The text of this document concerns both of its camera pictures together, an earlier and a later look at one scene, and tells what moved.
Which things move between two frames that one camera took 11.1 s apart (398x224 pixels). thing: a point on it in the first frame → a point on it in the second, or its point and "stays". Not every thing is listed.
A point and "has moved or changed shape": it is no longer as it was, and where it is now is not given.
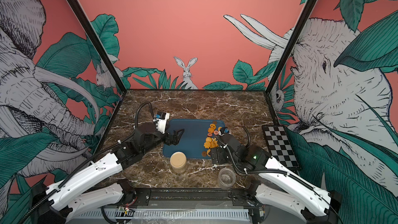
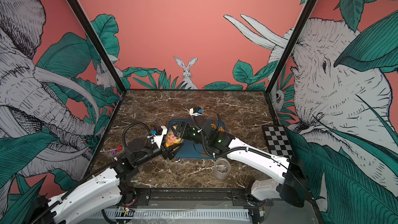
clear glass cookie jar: x=226 y=178 has moved or changed shape
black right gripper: x=219 y=152 → x=184 y=127
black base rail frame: x=186 y=198 stays
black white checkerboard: x=280 y=146 stays
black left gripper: x=169 y=141 → x=168 y=154
